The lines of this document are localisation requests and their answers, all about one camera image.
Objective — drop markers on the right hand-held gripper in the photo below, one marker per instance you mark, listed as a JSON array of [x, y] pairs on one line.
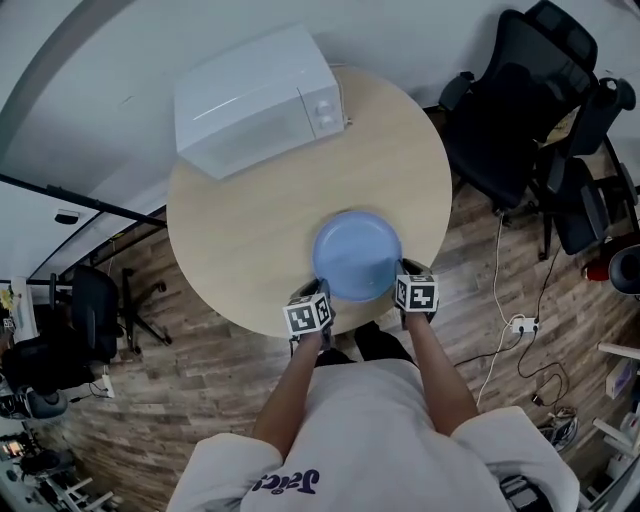
[[417, 294]]

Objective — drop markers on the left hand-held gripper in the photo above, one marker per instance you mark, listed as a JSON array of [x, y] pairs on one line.
[[309, 315]]

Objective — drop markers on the blue plate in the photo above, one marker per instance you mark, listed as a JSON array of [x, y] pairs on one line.
[[357, 252]]

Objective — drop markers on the person's right forearm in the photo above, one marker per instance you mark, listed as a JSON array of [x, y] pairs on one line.
[[440, 370]]

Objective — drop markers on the person's left forearm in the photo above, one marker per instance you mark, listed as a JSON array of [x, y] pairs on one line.
[[290, 390]]

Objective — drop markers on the person's black trousers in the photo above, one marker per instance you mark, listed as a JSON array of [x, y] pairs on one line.
[[380, 345]]

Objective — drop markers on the white power strip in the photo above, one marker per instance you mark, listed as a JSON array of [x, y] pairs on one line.
[[525, 326], [108, 386]]

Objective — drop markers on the person's white sweatshirt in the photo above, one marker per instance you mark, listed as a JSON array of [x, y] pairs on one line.
[[380, 430]]

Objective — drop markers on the red object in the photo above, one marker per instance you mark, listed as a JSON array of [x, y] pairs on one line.
[[597, 271]]

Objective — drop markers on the black office chair with armrests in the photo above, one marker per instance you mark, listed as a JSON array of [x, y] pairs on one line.
[[582, 210]]

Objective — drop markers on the black mesh office chair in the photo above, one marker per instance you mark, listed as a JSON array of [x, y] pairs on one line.
[[500, 125]]

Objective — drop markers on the pair of sneakers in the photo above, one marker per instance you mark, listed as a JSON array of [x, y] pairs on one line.
[[564, 434]]

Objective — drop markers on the small black office chair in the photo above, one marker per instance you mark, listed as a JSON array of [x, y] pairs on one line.
[[95, 310]]

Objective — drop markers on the white microwave oven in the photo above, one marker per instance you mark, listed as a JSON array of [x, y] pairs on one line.
[[250, 105]]

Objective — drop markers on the white shelf unit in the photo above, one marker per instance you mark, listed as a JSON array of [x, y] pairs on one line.
[[620, 390]]

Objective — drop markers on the black stand pole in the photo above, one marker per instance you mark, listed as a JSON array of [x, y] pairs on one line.
[[85, 201]]

